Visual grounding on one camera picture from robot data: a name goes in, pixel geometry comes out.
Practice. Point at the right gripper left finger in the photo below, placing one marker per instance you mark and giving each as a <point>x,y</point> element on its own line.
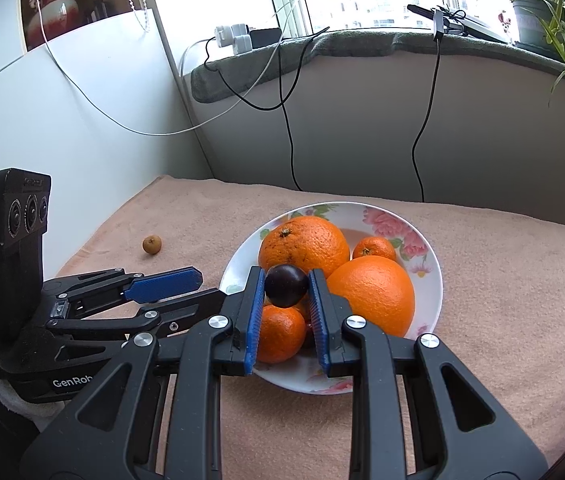
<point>153,411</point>

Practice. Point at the green windowsill cloth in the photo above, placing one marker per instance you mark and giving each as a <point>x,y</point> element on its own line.
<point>215,81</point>

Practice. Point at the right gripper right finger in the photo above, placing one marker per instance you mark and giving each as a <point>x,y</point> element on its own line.
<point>418,411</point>

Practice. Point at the left gloved hand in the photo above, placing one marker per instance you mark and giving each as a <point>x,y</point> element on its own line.
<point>39,413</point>

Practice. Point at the large rough orange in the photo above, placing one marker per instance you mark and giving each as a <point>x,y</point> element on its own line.
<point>307,242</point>

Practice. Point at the white power strip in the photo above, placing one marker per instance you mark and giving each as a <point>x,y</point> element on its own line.
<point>236,36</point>

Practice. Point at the floral white ceramic plate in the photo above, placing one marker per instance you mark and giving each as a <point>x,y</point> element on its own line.
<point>303,373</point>

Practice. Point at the large smooth orange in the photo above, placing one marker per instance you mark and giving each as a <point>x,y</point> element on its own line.
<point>377,289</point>

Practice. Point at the brown longan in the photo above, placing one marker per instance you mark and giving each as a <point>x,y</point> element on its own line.
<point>152,245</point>

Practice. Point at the small kumquat orange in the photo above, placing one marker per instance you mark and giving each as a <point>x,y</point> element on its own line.
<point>304,307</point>

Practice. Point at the black charger brick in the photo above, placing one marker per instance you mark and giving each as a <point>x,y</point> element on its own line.
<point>261,38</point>

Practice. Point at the black camera box left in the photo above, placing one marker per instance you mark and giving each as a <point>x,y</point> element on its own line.
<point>24,200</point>

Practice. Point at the red ceramic vase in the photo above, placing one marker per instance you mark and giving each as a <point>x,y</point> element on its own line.
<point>51,18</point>

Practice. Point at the dark plum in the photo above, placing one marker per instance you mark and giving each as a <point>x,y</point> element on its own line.
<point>285,285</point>

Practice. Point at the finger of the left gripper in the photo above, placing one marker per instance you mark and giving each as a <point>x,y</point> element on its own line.
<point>76,323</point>
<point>105,289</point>

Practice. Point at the black device on sill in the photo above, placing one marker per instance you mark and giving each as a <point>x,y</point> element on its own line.
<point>457,22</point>

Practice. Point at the mandarin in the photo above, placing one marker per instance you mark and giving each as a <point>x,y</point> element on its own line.
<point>375,246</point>
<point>282,334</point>

